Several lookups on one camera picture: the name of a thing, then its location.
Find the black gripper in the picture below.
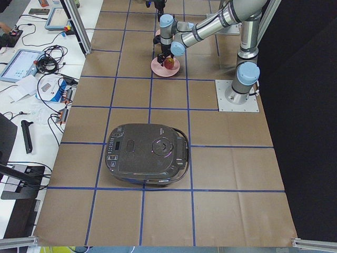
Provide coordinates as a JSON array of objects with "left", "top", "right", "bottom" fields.
[{"left": 157, "top": 44, "right": 174, "bottom": 65}]

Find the red yellow apple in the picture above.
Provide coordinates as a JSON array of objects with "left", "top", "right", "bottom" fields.
[{"left": 163, "top": 57, "right": 175, "bottom": 70}]

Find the pink plate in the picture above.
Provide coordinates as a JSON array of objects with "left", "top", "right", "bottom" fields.
[{"left": 151, "top": 57, "right": 180, "bottom": 77}]

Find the black rice cooker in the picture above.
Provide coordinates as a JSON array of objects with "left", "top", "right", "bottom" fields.
[{"left": 105, "top": 123, "right": 190, "bottom": 186}]

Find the far teach pendant tablet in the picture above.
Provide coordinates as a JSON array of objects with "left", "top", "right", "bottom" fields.
[{"left": 45, "top": 7, "right": 70, "bottom": 31}]

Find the teach pendant tablet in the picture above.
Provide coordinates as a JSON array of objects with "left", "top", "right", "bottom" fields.
[
  {"left": 45, "top": 7, "right": 70, "bottom": 31},
  {"left": 1, "top": 49, "right": 44, "bottom": 83}
]

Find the blue white box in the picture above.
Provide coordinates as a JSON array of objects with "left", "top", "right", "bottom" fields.
[{"left": 35, "top": 74, "right": 67, "bottom": 102}]

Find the near teach pendant tablet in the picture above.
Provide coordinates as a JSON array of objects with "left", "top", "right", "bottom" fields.
[{"left": 1, "top": 49, "right": 44, "bottom": 83}]

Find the black bar tool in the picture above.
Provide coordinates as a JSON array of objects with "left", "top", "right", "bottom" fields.
[{"left": 21, "top": 120, "right": 33, "bottom": 154}]

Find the black monitor stand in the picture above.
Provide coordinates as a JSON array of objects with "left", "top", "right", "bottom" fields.
[{"left": 1, "top": 114, "right": 45, "bottom": 200}]

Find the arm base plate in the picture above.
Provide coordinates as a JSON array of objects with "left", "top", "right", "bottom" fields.
[
  {"left": 215, "top": 80, "right": 260, "bottom": 113},
  {"left": 215, "top": 24, "right": 240, "bottom": 35}
]

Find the aluminium frame post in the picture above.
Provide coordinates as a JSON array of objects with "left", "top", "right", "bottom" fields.
[{"left": 60, "top": 0, "right": 92, "bottom": 56}]

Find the black cable bundle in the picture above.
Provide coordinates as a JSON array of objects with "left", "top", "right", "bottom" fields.
[{"left": 35, "top": 45, "right": 66, "bottom": 74}]

